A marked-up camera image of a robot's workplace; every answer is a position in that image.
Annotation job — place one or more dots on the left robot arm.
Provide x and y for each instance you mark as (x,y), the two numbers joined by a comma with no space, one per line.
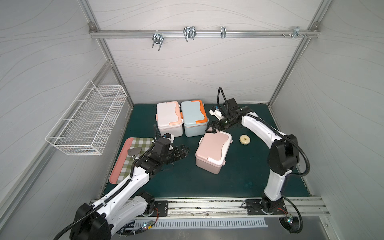
(106,216)

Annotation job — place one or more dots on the small metal bracket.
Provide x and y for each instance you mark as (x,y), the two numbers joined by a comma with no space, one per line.
(223,32)

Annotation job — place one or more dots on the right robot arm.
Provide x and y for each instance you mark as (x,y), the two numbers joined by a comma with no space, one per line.
(286,158)

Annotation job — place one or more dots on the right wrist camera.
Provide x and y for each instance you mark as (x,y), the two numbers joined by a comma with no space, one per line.
(214,111)

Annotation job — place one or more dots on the pink tray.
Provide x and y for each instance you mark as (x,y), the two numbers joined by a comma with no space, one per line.
(118,168)

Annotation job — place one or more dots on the white wire basket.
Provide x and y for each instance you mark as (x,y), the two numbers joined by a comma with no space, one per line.
(85,127)

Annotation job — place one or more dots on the metal u-bolt clamp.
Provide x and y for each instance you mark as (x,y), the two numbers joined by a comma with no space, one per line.
(189,33)

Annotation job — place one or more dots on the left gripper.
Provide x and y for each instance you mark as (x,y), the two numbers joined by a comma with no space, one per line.
(175,153)

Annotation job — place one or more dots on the white box peach handle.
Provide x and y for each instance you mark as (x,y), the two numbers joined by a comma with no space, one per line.
(169,119)

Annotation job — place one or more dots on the blue box orange handle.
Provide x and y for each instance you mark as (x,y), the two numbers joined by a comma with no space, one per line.
(195,118)

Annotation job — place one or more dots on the metal hook clamp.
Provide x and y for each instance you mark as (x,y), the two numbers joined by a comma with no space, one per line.
(158,40)

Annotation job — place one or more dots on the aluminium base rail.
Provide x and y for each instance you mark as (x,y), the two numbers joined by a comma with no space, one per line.
(227,207)

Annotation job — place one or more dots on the green checkered cloth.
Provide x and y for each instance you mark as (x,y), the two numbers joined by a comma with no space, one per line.
(138,153)

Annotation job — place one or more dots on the green table mat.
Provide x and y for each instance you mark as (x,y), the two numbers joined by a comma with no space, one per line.
(245,173)

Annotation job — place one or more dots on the aluminium crossbar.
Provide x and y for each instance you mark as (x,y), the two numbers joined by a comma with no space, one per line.
(201,34)

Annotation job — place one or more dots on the pink first aid box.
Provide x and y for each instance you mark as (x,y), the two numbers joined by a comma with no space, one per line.
(212,151)

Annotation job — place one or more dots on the metal screw bracket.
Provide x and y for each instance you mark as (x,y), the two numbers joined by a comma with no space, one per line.
(295,34)

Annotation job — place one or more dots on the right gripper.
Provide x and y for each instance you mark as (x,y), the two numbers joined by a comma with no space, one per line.
(216,123)

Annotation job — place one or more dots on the cream round brush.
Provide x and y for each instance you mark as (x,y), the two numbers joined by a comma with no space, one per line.
(244,139)

